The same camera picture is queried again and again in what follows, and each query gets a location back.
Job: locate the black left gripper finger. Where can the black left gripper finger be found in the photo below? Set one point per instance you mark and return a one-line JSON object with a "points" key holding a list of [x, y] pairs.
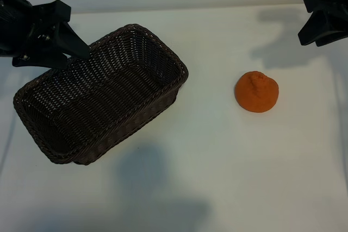
{"points": [[40, 61], [72, 40]]}

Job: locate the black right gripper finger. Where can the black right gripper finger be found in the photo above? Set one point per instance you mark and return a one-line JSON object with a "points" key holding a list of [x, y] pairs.
{"points": [[334, 38], [312, 31]]}

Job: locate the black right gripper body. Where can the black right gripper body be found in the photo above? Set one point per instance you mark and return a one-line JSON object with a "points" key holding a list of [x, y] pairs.
{"points": [[334, 1]]}

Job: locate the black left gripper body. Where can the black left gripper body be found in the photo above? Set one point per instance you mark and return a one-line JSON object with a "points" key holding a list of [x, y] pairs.
{"points": [[16, 25]]}

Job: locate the dark brown wicker basket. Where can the dark brown wicker basket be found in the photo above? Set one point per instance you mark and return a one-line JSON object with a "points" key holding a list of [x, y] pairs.
{"points": [[108, 93]]}

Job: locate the orange mandarin with stem nub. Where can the orange mandarin with stem nub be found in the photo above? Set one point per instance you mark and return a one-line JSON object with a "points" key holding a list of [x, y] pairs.
{"points": [[257, 96]]}

